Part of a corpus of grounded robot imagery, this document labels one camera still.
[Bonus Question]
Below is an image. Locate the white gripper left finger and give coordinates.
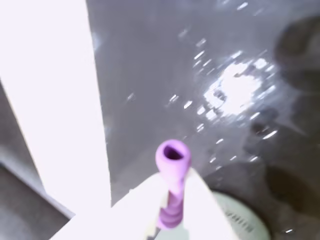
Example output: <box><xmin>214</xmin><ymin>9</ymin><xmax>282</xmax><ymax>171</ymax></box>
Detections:
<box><xmin>49</xmin><ymin>172</ymin><xmax>167</xmax><ymax>240</ymax></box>

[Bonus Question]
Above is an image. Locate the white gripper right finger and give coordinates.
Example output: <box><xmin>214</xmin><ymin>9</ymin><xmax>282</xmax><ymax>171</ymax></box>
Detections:
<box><xmin>179</xmin><ymin>167</ymin><xmax>237</xmax><ymax>240</ymax></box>

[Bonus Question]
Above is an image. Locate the purple pen grip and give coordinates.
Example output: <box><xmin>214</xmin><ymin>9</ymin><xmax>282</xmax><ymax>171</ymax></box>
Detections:
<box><xmin>154</xmin><ymin>139</ymin><xmax>193</xmax><ymax>230</ymax></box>

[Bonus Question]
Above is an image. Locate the steel mug pale green outside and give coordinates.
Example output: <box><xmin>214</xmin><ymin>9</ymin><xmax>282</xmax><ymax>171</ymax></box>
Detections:
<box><xmin>149</xmin><ymin>191</ymin><xmax>272</xmax><ymax>240</ymax></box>

